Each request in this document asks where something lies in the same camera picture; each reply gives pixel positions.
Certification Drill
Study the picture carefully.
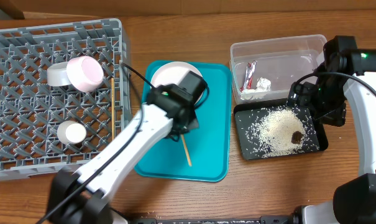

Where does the white napkin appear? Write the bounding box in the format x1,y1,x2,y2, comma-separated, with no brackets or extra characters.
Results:
241,77,272,100

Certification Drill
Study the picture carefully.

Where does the wooden chopstick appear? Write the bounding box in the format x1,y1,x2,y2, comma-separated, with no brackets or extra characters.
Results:
111,78,115,141
181,134,192,167

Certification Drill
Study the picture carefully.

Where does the white paper cup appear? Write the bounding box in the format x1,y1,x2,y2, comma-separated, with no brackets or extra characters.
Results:
57,121,87,144

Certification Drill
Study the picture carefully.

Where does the clear plastic waste bin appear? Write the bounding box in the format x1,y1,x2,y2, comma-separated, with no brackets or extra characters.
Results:
229,34,327,105

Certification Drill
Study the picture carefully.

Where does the brown food scrap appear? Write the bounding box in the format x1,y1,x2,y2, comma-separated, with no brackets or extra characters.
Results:
291,131,303,144

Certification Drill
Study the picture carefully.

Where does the large white plate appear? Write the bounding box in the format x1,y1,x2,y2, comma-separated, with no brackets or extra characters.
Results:
150,62,206,105

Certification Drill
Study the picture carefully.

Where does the pile of white rice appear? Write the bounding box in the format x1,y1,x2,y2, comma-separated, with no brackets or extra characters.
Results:
244,106,321,158

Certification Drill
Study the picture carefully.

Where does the black food waste tray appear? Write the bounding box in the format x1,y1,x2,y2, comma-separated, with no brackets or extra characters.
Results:
233,98,329,161

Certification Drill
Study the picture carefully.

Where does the teal plastic tray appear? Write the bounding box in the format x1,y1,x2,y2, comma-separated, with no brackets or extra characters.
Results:
135,62,232,182

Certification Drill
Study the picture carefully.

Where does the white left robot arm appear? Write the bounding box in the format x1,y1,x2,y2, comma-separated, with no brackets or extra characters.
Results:
39,71,209,223

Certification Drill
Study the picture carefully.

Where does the grey plastic dish rack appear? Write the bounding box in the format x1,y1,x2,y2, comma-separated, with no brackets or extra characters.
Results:
0,19,132,181

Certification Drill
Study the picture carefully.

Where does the grey bowl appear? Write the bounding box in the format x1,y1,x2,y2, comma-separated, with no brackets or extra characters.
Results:
47,62,71,86

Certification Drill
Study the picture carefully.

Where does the red foil sauce packet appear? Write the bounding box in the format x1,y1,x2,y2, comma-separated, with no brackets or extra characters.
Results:
240,60,257,93

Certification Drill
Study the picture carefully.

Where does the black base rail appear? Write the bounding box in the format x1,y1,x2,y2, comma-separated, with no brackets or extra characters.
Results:
112,213,300,224

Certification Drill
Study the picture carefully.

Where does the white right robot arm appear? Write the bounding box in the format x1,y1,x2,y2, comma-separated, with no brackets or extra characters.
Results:
287,35,376,224

